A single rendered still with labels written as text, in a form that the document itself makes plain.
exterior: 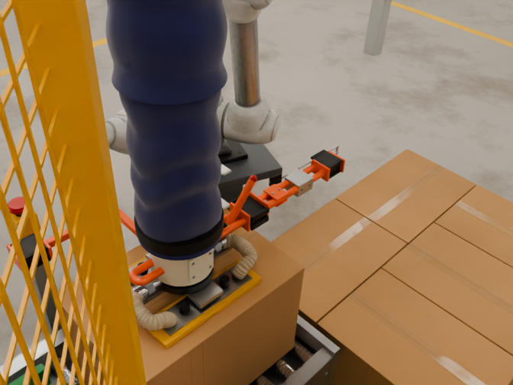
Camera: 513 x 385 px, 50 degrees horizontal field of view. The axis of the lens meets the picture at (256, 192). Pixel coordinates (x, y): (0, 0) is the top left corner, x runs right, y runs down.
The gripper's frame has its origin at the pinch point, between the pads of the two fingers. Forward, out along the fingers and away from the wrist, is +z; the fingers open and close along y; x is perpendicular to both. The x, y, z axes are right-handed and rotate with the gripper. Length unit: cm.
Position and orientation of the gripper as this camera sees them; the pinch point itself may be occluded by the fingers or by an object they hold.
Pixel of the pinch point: (224, 189)
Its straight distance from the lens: 168.4
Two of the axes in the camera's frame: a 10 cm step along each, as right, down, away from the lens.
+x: -7.2, 4.1, -5.5
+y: -0.4, 7.7, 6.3
